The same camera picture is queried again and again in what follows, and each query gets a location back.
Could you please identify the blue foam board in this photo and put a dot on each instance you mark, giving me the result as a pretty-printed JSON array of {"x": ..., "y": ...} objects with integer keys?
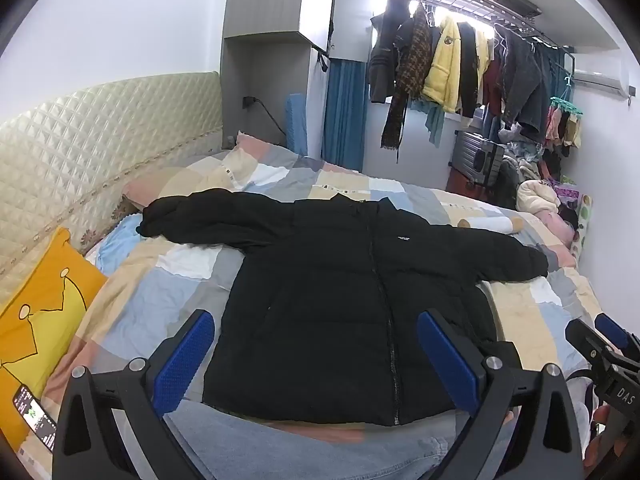
[{"x": 296, "y": 125}]

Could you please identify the black smartphone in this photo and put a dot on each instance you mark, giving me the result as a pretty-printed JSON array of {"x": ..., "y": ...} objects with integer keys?
[{"x": 35, "y": 417}]

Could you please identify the black hanging garment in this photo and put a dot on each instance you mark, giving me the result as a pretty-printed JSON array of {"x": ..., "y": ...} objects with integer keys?
[{"x": 469, "y": 70}]

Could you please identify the person's blue jeans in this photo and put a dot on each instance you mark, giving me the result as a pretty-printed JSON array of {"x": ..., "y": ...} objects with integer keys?
[{"x": 310, "y": 452}]

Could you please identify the dark red hanging garment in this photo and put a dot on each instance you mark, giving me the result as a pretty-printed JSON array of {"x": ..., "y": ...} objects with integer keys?
[{"x": 492, "y": 85}]

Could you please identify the dark denim hanging jacket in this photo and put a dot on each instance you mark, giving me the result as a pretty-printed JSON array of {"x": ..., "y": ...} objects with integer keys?
[{"x": 525, "y": 75}]

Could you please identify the cream quilted headboard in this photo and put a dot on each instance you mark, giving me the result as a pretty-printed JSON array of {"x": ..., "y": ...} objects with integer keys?
[{"x": 100, "y": 135}]

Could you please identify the white air conditioner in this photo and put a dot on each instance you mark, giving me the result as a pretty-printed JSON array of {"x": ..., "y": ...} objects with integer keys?
[{"x": 597, "y": 72}]

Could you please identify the grey wardrobe cabinet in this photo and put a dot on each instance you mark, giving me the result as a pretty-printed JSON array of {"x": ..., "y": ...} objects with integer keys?
[{"x": 280, "y": 5}]

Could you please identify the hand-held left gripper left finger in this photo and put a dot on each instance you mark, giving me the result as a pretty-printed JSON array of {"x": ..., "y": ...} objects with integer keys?
[{"x": 185, "y": 360}]

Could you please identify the dark grey hanging coat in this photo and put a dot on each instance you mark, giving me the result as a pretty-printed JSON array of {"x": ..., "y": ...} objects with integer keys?
[{"x": 385, "y": 50}]

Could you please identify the teal hanging garment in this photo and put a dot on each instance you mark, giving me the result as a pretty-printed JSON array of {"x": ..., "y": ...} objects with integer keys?
[{"x": 434, "y": 122}]

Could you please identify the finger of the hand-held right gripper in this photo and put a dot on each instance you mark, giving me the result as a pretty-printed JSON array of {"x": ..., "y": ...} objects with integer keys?
[
  {"x": 590, "y": 342},
  {"x": 612, "y": 327}
]

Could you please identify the black puffer jacket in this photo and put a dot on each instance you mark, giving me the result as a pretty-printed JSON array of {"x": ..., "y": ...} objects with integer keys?
[{"x": 340, "y": 310}]

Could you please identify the blue curtain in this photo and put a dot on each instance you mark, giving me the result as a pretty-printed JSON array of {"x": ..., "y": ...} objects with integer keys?
[{"x": 345, "y": 110}]

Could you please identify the silver suitcase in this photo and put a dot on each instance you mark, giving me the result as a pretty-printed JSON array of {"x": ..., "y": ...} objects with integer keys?
[{"x": 472, "y": 155}]

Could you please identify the dotted white cushion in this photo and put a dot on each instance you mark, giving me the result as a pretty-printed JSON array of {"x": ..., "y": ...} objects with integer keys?
[{"x": 582, "y": 230}]

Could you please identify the person's right hand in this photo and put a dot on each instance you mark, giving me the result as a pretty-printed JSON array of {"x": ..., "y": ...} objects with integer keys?
[{"x": 597, "y": 437}]

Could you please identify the green clip hanger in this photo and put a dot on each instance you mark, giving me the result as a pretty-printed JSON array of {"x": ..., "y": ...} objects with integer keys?
[{"x": 565, "y": 105}]

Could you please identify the cream plush blanket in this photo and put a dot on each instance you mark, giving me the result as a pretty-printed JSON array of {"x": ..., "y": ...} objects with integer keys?
[{"x": 537, "y": 197}]

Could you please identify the yellow printed pillow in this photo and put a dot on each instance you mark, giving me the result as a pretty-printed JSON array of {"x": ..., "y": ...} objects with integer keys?
[{"x": 45, "y": 285}]

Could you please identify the yellow hanging jacket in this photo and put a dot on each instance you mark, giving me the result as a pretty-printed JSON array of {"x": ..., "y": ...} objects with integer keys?
[{"x": 445, "y": 65}]

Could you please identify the patchwork bedspread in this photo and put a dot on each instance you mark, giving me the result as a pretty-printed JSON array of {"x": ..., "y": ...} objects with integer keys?
[{"x": 150, "y": 300}]

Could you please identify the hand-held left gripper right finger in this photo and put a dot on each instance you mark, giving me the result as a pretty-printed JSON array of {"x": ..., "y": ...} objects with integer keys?
[{"x": 450, "y": 360}]

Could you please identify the white paper roll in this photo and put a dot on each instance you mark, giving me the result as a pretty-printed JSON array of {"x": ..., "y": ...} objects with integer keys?
[{"x": 490, "y": 223}]

